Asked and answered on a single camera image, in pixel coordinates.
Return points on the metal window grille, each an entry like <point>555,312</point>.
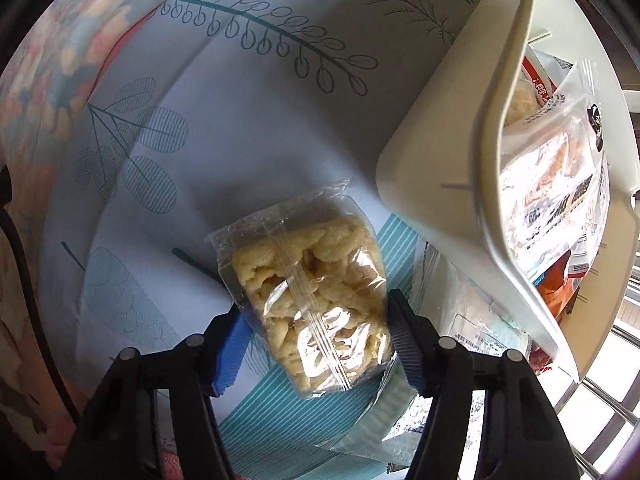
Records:
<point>600,405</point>

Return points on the clear packet black label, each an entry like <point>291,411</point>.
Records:
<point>550,185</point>

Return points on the tree print tablecloth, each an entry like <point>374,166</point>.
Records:
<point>225,110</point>

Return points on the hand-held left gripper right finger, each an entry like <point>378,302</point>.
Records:
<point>407,345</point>

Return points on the orange snack packet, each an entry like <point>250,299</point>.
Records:
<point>557,295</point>

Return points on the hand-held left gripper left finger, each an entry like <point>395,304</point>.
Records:
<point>230,355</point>

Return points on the clear puffed snack packet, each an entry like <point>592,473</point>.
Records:
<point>300,285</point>

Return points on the clear plastic packet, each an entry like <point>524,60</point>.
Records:
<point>390,435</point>

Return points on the white plastic bin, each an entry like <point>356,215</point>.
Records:
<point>440,135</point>

